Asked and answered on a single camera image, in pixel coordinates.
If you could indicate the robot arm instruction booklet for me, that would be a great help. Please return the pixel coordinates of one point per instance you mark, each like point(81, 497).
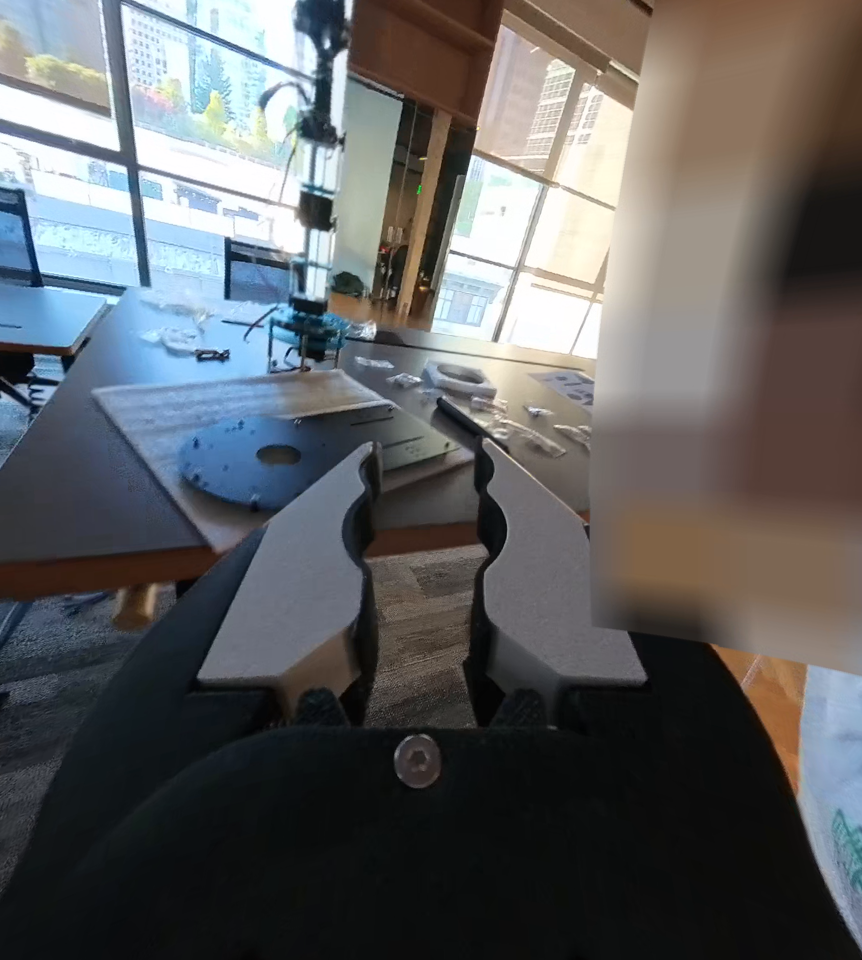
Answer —
point(566, 386)

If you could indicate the grey side desk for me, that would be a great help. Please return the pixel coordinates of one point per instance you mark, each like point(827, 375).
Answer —
point(10, 307)

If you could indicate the person's white shirt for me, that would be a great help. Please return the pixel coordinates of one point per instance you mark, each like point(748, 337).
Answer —
point(851, 750)

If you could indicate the white foam sheet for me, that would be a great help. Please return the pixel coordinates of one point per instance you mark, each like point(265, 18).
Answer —
point(145, 420)

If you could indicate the scattered small clear screw bags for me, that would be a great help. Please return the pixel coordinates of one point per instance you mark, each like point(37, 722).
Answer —
point(536, 439)

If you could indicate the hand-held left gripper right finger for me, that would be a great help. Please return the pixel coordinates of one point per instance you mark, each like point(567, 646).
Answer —
point(543, 585)

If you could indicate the beige roller blind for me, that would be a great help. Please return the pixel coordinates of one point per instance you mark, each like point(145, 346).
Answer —
point(25, 45)
point(588, 150)

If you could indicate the white square foam frame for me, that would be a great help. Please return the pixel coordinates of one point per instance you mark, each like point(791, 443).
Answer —
point(438, 384)

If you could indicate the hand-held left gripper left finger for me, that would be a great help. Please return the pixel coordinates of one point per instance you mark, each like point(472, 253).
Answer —
point(288, 600)

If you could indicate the tall white cabinet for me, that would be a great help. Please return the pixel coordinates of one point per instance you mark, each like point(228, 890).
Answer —
point(371, 187)

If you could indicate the dark desk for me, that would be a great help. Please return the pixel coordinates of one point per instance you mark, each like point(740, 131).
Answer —
point(63, 487)

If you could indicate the dark green backpack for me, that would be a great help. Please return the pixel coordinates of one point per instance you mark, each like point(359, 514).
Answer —
point(348, 285)

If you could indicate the black round base plate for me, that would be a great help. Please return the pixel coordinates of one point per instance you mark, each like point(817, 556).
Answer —
point(228, 465)

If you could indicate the blue toy robot arm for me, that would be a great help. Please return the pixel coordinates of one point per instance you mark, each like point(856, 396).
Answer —
point(318, 210)

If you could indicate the long crumpled clear plastic wrap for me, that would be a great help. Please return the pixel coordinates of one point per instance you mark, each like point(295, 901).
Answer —
point(175, 341)

